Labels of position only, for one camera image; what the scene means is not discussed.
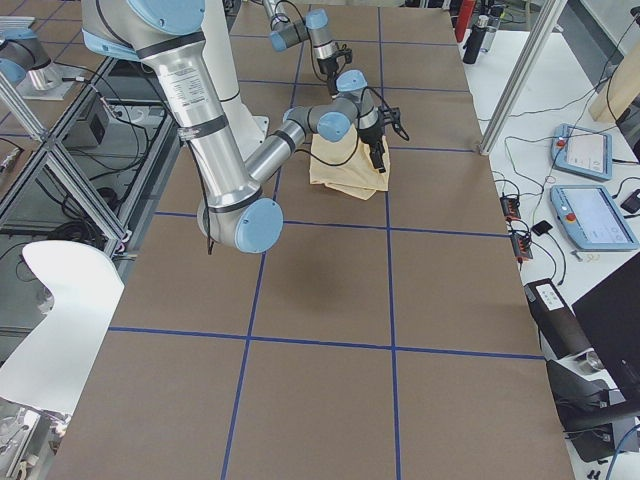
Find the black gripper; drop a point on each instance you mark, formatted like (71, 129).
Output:
(330, 70)
(372, 137)

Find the yellow long sleeve shirt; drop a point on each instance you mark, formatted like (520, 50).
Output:
(346, 166)

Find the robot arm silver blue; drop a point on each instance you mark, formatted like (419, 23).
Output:
(186, 44)
(289, 28)

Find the orange black usb hub upper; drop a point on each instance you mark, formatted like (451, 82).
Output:
(510, 207)

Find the orange black usb hub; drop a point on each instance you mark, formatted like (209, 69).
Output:
(521, 244)
(510, 207)

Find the black water bottle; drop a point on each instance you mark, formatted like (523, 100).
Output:
(475, 40)

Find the red water bottle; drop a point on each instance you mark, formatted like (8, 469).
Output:
(463, 18)

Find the orange black usb hub lower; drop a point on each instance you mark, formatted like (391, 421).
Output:
(521, 244)

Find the clear water bottle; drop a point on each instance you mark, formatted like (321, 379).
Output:
(494, 20)

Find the brown table mat blue grid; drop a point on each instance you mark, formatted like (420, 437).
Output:
(379, 339)

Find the upper blue teach pendant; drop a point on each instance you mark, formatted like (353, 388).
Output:
(582, 151)

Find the blue teach pendant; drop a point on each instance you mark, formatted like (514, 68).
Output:
(582, 151)
(591, 219)

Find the lower blue teach pendant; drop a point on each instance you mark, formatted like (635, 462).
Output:
(591, 219)

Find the black box white label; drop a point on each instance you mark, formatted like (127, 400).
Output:
(559, 331)

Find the black monitor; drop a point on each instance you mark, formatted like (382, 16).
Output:
(608, 315)

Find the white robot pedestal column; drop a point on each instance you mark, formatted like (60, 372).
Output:
(248, 130)

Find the aluminium frame post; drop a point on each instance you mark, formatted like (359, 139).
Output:
(534, 44)

